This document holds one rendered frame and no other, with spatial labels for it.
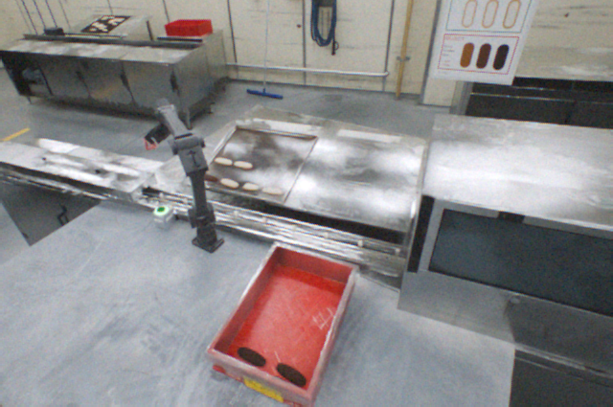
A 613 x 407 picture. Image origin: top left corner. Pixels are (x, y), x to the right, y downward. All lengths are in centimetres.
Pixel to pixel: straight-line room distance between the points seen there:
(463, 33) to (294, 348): 142
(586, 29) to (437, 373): 424
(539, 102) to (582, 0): 213
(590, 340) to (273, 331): 87
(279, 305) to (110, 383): 56
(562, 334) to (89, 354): 140
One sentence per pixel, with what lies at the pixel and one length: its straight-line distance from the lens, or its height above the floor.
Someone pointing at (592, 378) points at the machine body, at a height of 77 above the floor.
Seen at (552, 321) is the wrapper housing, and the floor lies 96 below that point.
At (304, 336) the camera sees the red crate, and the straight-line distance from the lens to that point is 124.
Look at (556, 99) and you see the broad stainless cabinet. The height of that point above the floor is 88.
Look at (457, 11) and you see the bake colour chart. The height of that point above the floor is 156.
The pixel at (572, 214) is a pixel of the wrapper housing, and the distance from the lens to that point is 107.
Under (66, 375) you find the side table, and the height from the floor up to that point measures 82.
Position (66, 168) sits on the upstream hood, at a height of 92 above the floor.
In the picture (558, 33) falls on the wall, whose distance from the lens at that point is 497.
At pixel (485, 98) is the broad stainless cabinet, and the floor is 86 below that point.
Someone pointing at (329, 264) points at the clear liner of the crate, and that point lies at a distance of 131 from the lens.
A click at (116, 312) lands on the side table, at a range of 146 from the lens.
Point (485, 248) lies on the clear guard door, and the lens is 110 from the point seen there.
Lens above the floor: 188
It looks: 35 degrees down
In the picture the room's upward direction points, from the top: 5 degrees counter-clockwise
